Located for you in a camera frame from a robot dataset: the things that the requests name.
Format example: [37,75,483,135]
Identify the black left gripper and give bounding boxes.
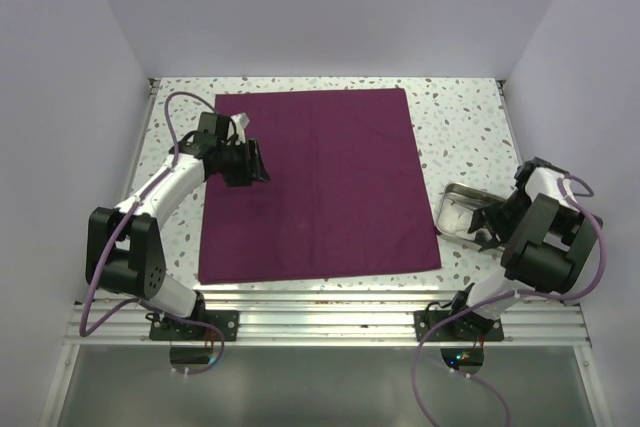
[217,137,269,187]

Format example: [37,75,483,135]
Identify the stainless steel tray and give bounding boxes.
[435,182,503,252]

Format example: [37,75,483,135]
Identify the purple cloth mat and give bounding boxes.
[198,88,441,285]

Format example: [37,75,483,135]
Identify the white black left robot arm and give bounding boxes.
[85,112,270,340]

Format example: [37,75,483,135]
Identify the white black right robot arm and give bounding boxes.
[445,157,602,340]

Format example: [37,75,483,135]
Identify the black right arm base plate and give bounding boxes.
[413,309,505,343]

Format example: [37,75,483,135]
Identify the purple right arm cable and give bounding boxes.
[409,174,609,427]

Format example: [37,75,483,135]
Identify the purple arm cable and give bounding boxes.
[78,91,226,379]
[409,174,609,427]

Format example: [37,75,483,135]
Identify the aluminium frame rail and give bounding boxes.
[64,291,594,348]

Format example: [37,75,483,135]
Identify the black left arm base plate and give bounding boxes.
[145,310,240,342]

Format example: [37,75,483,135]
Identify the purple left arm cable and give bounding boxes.
[78,91,226,379]

